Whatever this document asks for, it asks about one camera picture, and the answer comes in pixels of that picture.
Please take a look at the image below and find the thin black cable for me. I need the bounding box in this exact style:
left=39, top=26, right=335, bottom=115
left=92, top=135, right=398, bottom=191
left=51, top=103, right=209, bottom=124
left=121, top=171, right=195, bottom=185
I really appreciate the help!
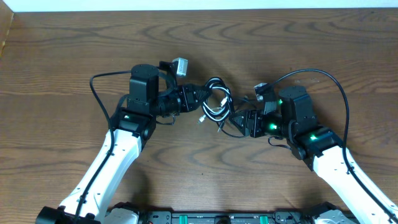
left=216, top=96, right=259, bottom=139

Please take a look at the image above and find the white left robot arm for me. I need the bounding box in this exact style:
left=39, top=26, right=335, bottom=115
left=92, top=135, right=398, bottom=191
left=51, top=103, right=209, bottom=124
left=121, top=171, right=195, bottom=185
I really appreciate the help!
left=36, top=62, right=211, bottom=223

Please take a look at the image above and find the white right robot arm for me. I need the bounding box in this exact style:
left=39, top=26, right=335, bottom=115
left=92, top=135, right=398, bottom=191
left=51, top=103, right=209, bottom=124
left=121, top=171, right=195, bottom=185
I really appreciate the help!
left=229, top=86, right=397, bottom=223

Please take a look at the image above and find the cardboard box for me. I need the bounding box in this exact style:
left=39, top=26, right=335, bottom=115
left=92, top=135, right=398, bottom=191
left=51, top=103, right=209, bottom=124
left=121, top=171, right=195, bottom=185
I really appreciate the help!
left=0, top=0, right=14, bottom=55

